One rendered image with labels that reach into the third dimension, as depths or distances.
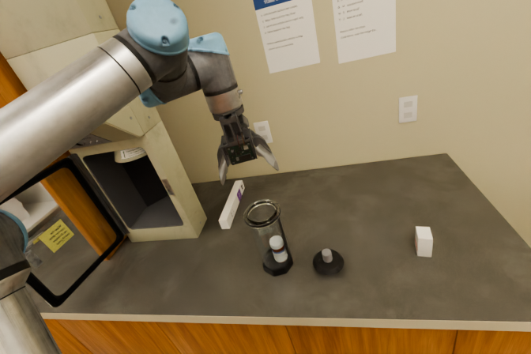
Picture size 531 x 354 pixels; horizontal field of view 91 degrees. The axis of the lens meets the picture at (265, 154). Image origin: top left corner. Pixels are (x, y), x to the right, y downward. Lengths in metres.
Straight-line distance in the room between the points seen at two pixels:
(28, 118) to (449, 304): 0.88
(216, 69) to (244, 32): 0.62
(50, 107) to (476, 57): 1.26
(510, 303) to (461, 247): 0.16
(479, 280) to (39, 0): 1.32
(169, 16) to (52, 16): 0.58
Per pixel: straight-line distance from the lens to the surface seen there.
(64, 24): 0.93
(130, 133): 0.87
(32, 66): 1.05
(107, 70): 0.38
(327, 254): 0.83
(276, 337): 1.00
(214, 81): 0.54
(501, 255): 0.98
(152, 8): 0.40
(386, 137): 1.29
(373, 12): 1.13
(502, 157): 1.54
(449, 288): 0.88
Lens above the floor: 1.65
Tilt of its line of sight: 28 degrees down
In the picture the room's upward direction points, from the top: 16 degrees counter-clockwise
